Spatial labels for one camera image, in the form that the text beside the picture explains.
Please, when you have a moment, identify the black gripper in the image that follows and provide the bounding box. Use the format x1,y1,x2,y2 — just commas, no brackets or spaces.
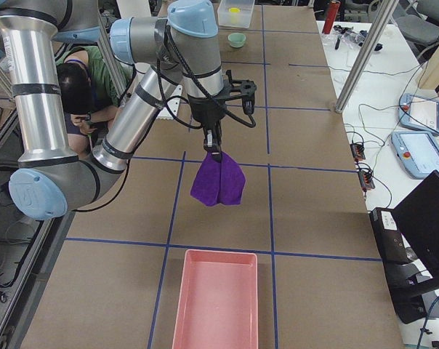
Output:
188,96,225,162

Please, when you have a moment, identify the purple cloth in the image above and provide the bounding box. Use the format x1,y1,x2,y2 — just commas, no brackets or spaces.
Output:
190,152,246,206

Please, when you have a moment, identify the green ceramic bowl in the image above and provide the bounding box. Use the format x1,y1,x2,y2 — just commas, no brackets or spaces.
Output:
227,32,246,49

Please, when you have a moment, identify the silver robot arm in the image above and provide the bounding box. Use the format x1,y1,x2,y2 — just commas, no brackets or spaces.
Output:
0,1,226,220

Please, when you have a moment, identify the translucent plastic box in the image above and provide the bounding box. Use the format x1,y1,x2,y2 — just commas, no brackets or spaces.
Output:
217,0,254,28

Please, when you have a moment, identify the black box with label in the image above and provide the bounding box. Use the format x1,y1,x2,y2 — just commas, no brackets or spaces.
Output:
369,207,410,265

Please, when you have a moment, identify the person in green shirt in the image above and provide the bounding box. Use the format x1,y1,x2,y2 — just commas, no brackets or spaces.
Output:
57,46,121,159

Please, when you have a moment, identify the pink plastic bin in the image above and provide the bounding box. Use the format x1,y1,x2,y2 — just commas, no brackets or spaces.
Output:
172,249,259,348

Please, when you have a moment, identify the red cylinder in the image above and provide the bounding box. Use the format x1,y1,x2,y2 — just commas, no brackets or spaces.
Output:
322,0,341,35

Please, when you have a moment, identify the teach pendant far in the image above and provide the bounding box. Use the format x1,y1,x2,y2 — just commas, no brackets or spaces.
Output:
398,93,439,135

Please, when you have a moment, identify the teach pendant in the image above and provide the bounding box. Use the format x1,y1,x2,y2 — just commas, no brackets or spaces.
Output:
391,131,439,179
398,93,439,135

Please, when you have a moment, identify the teach pendant near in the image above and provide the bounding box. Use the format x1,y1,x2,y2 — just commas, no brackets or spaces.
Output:
391,131,439,179

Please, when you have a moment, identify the black monitor on stand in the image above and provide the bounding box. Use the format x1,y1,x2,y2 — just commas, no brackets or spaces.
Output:
384,170,439,324

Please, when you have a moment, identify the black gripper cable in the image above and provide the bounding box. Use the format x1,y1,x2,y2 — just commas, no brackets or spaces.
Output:
156,21,257,132

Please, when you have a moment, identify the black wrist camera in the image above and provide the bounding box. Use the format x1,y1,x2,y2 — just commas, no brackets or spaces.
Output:
222,70,257,115

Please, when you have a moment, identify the aluminium frame post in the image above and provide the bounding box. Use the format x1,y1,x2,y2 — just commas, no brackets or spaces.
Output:
334,0,398,113

